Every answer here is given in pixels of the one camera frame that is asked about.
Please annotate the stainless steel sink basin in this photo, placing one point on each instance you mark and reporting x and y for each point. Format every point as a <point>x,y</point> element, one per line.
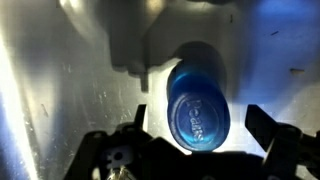
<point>66,83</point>

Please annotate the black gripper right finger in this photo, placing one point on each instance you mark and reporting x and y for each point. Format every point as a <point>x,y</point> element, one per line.
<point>261,128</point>

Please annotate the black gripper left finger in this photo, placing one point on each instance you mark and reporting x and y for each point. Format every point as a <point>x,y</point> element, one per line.
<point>141,118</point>

